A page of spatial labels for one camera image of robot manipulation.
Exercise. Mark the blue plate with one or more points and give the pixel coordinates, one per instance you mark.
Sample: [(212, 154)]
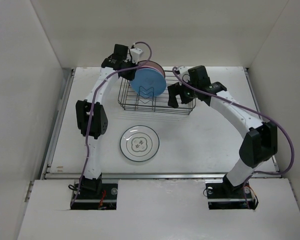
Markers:
[(148, 82)]

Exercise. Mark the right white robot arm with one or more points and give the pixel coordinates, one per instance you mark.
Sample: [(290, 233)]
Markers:
[(260, 138)]

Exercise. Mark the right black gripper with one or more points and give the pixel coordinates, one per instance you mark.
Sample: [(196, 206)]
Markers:
[(174, 89)]

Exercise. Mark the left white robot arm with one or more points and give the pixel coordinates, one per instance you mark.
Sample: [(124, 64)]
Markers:
[(91, 117)]

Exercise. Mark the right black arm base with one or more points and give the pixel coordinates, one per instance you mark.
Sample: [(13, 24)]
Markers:
[(220, 197)]

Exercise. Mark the pink plate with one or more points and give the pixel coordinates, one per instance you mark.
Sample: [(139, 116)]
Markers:
[(152, 65)]

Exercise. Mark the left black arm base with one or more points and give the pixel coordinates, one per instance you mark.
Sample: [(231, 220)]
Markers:
[(104, 198)]

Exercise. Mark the dark wire dish rack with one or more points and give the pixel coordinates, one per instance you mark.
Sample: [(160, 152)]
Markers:
[(129, 100)]

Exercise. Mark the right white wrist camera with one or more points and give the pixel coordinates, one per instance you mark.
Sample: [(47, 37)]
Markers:
[(184, 74)]

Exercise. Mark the aluminium rail frame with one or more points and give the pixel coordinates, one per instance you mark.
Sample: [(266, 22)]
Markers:
[(201, 145)]

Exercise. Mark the white plate with flower outline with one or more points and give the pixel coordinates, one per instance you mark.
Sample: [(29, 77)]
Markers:
[(139, 143)]

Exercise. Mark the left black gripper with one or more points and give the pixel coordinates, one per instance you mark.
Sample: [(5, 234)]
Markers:
[(130, 76)]

